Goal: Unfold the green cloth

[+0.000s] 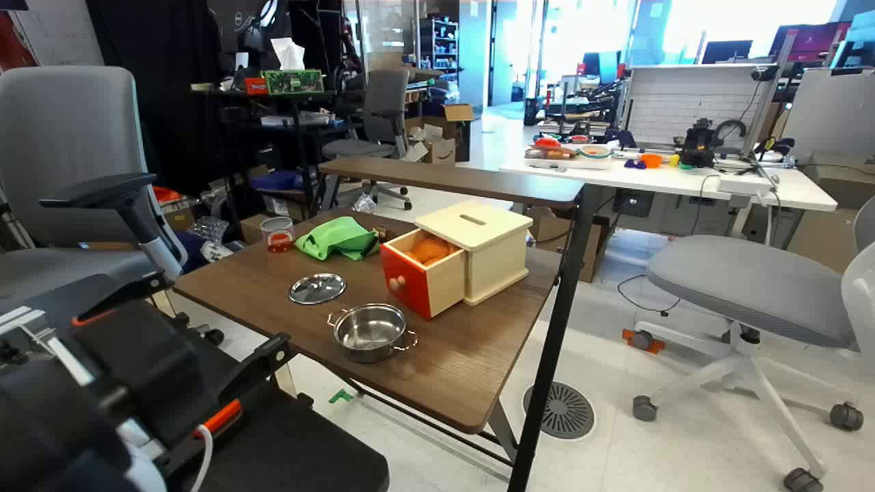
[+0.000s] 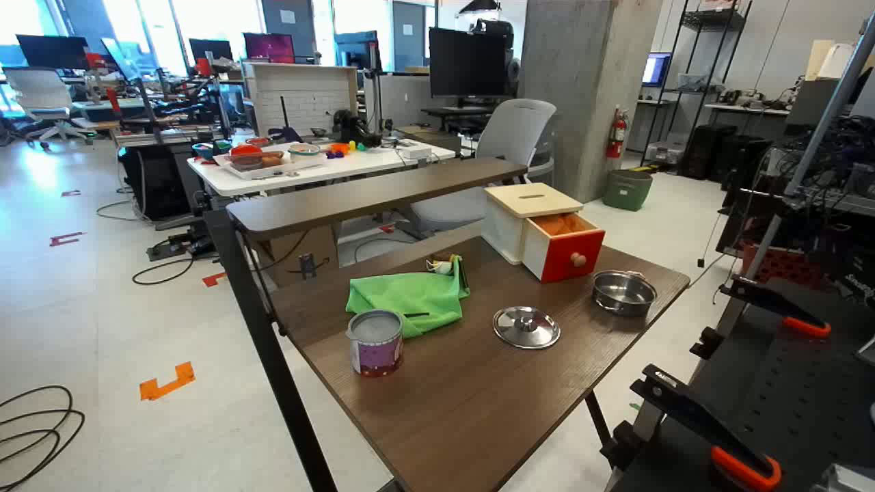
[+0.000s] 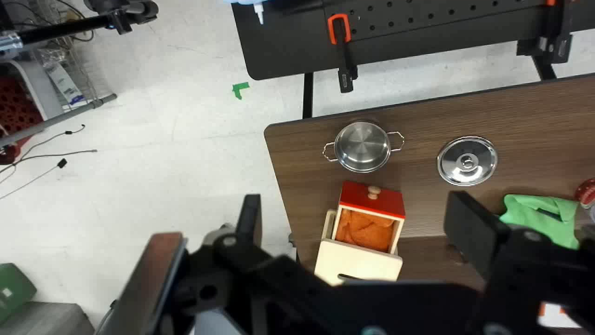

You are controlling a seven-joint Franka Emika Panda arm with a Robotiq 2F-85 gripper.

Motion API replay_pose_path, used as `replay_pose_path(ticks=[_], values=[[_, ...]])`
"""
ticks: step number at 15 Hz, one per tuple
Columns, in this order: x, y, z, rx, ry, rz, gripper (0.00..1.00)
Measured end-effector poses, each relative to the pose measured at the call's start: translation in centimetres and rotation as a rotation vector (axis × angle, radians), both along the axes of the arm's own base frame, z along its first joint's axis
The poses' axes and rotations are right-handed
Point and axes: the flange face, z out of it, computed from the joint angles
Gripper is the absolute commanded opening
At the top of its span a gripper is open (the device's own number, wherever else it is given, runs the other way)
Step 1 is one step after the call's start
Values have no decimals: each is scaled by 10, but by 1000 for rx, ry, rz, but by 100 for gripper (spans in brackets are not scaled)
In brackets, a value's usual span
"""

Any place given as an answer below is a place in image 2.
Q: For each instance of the green cloth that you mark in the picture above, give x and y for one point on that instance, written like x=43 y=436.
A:
x=411 y=302

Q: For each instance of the small yellow white object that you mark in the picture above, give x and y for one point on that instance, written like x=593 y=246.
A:
x=440 y=265

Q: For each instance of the brown wooden shelf board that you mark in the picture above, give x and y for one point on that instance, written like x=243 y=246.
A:
x=363 y=194

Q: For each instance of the cream wooden slotted box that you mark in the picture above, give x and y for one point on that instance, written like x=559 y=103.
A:
x=534 y=197

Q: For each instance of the steel pot lid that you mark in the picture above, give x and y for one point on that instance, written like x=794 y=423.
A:
x=526 y=330

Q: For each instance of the purple labelled tin can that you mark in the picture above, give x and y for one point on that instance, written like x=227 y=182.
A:
x=373 y=352

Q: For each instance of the grey office chair white base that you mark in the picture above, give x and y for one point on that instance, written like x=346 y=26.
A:
x=515 y=132

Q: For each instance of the black desktop device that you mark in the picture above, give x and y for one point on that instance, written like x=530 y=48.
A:
x=346 y=126

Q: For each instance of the white work table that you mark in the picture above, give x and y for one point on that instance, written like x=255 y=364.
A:
x=302 y=174

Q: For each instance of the large black monitor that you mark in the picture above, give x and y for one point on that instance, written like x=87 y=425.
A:
x=469 y=63

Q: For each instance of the small steel pot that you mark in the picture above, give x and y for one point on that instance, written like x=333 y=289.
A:
x=623 y=294

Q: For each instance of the green storage bin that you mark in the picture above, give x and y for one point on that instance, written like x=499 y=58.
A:
x=627 y=190

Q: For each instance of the white pegboard panel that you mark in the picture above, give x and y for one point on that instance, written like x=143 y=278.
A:
x=302 y=96

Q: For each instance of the red fire extinguisher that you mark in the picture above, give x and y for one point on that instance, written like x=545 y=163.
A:
x=619 y=134

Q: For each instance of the orange toy blocks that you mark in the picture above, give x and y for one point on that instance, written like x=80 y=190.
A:
x=246 y=153

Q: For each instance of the grey concrete pillar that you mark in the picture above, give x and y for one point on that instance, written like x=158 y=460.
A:
x=590 y=71

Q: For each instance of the purple screen monitor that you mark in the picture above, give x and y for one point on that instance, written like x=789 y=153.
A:
x=268 y=48

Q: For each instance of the small lit monitor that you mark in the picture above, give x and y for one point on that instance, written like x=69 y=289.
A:
x=656 y=70

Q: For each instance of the red crate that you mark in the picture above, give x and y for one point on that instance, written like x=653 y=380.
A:
x=783 y=264

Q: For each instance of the silver metal pole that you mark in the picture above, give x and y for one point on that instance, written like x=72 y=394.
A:
x=809 y=151

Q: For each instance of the dark flat monitor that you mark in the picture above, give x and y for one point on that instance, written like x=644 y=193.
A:
x=49 y=50

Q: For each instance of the black metal table frame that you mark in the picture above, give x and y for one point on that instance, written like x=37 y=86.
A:
x=264 y=337

